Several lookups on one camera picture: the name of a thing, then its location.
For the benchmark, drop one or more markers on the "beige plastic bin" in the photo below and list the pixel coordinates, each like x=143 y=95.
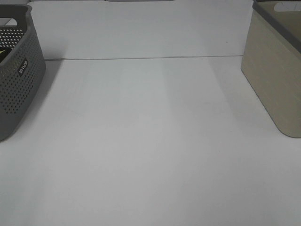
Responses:
x=272 y=61

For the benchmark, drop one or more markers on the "grey perforated plastic basket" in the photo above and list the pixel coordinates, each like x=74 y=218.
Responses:
x=22 y=66

